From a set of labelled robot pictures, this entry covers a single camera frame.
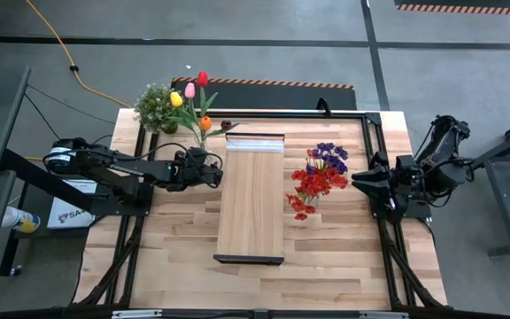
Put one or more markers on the large red flower bunch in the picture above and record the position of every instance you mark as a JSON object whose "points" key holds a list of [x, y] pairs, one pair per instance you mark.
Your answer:
{"points": [[319, 181]]}

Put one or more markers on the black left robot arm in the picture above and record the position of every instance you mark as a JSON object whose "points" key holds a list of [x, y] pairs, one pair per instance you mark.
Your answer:
{"points": [[104, 165]]}

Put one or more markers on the white printed box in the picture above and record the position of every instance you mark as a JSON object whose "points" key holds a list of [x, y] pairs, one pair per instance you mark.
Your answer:
{"points": [[67, 217]]}

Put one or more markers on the wooden conveyor board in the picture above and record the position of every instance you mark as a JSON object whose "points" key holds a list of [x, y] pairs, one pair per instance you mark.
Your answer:
{"points": [[250, 199]]}

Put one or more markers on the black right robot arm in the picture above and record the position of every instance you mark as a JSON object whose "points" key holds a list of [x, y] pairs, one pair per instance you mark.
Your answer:
{"points": [[445, 146]]}

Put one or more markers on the white yellow spray bottle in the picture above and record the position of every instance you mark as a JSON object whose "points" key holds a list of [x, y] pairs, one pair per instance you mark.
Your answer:
{"points": [[20, 219]]}

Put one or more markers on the pink artificial tulip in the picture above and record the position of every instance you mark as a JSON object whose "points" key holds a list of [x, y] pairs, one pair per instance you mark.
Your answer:
{"points": [[190, 90]]}

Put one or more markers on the black hazard-striped floor mat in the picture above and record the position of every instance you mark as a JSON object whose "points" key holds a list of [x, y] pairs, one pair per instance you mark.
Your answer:
{"points": [[272, 97], [458, 9]]}

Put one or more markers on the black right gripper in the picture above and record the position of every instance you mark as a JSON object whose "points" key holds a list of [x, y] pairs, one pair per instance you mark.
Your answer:
{"points": [[403, 181]]}

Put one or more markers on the clear glass vase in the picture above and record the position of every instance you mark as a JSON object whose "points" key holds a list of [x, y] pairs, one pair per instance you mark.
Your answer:
{"points": [[318, 200], [203, 142]]}

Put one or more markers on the yellow artificial tulip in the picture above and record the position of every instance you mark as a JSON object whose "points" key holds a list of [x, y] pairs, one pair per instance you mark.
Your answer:
{"points": [[176, 98]]}

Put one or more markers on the black clamp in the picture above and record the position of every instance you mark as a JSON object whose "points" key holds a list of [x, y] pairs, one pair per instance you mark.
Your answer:
{"points": [[324, 108]]}

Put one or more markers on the red artificial tulip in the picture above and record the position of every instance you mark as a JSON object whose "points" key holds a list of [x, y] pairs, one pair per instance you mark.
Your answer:
{"points": [[203, 78]]}

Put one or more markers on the grey metal stand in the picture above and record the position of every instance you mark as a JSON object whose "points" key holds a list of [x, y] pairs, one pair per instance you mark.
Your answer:
{"points": [[509, 212]]}

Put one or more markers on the potted plant white blossoms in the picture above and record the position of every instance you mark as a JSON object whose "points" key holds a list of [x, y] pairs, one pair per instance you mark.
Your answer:
{"points": [[153, 108]]}

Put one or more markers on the small red flower bunch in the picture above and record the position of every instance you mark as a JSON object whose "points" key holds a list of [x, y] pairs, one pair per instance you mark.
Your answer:
{"points": [[301, 207]]}

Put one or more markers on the orange artificial tulip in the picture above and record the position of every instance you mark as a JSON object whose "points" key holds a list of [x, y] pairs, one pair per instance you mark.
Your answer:
{"points": [[206, 123]]}

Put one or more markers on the purple flower bunch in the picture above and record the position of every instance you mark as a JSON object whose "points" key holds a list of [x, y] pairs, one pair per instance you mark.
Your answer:
{"points": [[332, 155]]}

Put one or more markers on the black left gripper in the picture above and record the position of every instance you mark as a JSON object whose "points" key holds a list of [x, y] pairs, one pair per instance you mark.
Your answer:
{"points": [[190, 170]]}

